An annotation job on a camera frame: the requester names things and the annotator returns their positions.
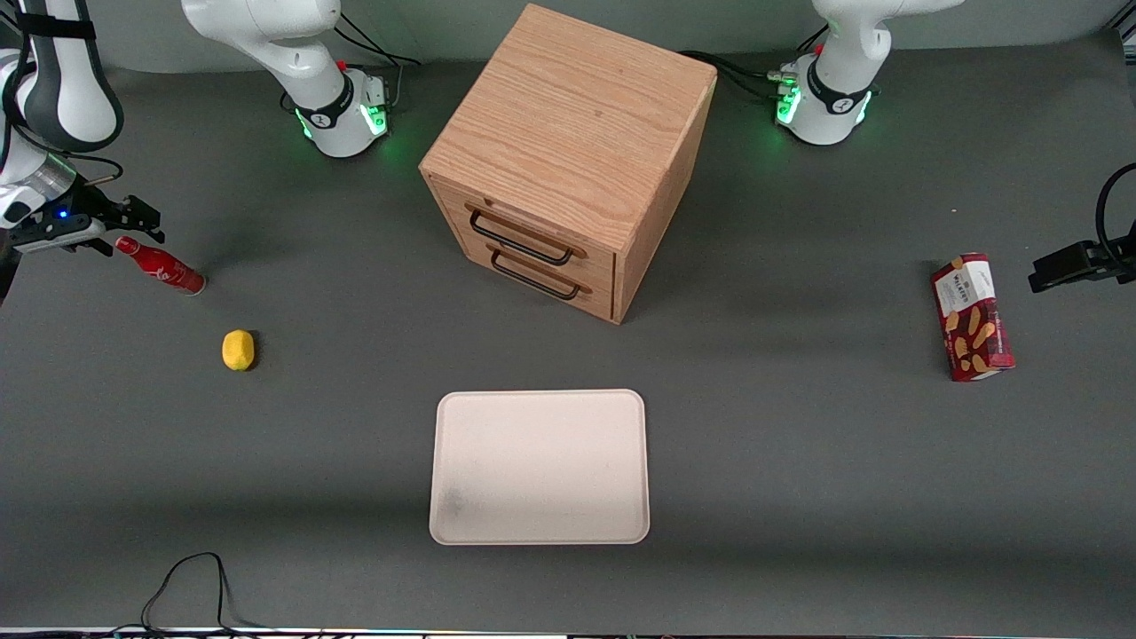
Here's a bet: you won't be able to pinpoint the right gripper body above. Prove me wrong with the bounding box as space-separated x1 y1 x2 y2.
0 180 120 234

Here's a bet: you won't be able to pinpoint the red coke bottle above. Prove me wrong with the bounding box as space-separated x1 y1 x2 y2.
115 235 207 296

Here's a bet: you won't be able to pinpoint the white rectangular tray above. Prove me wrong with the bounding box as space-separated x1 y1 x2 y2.
430 389 651 546

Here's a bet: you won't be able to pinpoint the red cookie box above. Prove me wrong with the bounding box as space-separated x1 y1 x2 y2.
930 253 1015 383

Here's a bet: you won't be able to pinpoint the yellow lemon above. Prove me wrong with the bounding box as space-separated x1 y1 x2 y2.
222 329 256 372

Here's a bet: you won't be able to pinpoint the wooden drawer cabinet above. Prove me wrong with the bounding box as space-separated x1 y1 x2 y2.
419 4 718 326

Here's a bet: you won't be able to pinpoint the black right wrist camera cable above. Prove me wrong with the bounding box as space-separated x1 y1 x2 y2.
0 53 125 187

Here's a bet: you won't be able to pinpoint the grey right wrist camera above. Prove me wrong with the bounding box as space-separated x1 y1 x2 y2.
9 215 108 256

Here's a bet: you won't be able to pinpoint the black looped gripper cable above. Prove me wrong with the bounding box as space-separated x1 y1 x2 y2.
1095 163 1136 260

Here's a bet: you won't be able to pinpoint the thin black table edge cable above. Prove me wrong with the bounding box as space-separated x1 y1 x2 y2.
140 552 276 636

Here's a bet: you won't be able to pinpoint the black left arm base cables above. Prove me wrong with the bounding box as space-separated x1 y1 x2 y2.
679 25 831 100

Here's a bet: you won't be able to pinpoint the long black drawer handle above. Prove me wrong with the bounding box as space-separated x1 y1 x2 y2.
468 208 588 266

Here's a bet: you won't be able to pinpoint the wooden drawer with longer handle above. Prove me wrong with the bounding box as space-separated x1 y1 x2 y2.
432 177 618 285

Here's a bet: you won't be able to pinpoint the short black drawer handle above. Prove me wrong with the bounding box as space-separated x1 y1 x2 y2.
490 247 593 301

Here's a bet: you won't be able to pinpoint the wooden drawer with shorter handle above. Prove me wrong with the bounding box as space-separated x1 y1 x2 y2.
448 233 616 323

